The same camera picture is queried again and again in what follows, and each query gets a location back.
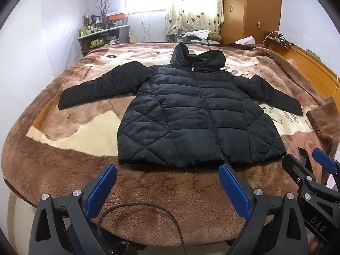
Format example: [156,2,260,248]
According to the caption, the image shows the wooden wardrobe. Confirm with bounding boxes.
[219,0,282,44]

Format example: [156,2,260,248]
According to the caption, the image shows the brown plush toy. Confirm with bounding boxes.
[207,32,222,43]

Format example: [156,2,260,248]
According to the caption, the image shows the black puffer jacket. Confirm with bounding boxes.
[58,44,303,167]

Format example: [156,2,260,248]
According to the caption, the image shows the orange box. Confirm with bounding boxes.
[108,13,128,21]

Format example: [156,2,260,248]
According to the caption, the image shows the dried branch bouquet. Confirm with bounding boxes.
[91,0,113,24]

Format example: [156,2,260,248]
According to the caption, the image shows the brown patterned fleece blanket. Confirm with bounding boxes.
[1,43,339,246]

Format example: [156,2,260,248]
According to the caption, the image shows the wooden headboard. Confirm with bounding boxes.
[266,40,339,108]

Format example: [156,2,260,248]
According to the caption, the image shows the white pillow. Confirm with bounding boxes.
[235,36,255,45]

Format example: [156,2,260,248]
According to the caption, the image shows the cluttered side desk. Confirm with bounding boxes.
[78,25,130,56]

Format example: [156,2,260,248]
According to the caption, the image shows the heart patterned curtain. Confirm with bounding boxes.
[165,0,224,36]

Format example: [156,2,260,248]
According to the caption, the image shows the black cable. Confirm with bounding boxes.
[96,203,187,255]

